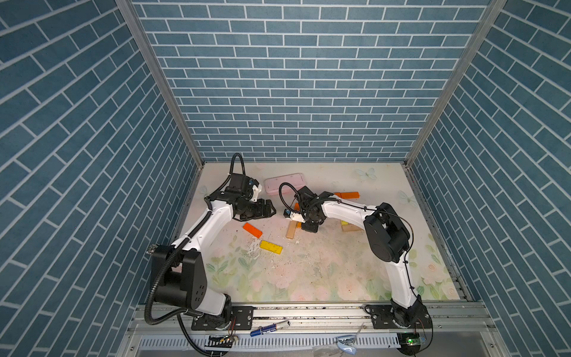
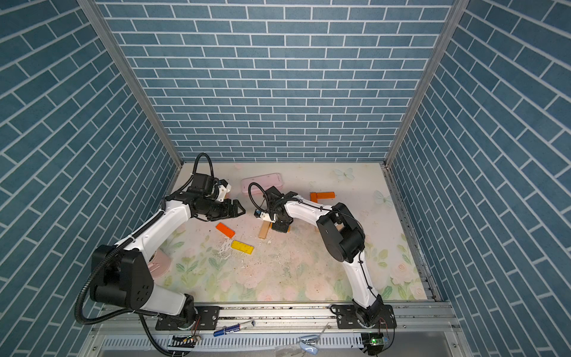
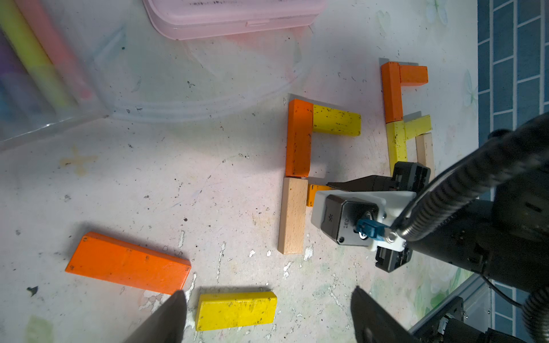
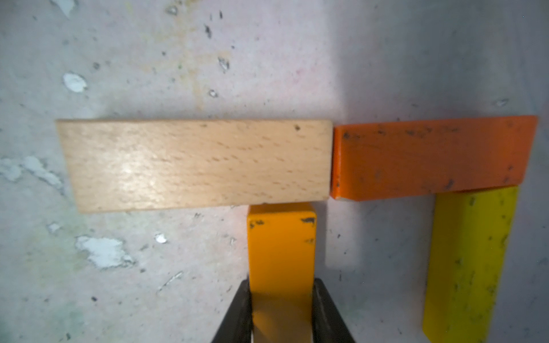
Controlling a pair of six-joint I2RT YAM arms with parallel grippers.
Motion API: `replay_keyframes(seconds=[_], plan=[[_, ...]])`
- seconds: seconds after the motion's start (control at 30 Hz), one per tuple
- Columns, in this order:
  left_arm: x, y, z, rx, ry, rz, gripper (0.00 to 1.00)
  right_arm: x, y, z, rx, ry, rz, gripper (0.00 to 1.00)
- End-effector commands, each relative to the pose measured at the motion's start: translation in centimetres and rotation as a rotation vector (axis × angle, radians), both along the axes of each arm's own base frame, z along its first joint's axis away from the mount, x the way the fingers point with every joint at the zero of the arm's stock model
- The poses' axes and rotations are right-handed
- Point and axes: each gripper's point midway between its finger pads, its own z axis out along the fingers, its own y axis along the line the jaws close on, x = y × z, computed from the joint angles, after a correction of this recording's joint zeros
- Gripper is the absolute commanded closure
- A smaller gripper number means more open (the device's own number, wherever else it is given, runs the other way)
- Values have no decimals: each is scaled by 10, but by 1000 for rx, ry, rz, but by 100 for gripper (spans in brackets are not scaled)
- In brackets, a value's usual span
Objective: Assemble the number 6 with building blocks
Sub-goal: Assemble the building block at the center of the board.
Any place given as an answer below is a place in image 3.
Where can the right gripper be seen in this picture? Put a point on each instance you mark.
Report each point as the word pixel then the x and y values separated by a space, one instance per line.
pixel 407 176

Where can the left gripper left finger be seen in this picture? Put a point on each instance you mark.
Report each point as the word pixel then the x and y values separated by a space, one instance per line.
pixel 166 324

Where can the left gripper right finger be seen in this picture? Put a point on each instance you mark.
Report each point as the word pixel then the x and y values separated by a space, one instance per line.
pixel 372 323

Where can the yellow block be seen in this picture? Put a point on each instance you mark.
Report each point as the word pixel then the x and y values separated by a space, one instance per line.
pixel 419 126
pixel 396 142
pixel 230 310
pixel 333 121

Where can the orange block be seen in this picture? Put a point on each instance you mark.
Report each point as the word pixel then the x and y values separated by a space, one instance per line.
pixel 413 76
pixel 105 258
pixel 299 138
pixel 392 94
pixel 312 191

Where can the natural wood block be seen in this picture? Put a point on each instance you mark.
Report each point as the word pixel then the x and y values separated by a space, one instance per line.
pixel 293 212
pixel 425 155

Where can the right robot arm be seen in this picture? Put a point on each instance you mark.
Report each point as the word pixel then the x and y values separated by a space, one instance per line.
pixel 491 220

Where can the pink pencil case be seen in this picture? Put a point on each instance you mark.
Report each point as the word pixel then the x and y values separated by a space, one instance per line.
pixel 184 20

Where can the coloured marker box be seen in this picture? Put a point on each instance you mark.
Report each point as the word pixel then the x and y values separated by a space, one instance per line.
pixel 44 86

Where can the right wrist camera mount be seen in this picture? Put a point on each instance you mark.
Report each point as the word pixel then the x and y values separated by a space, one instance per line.
pixel 361 219

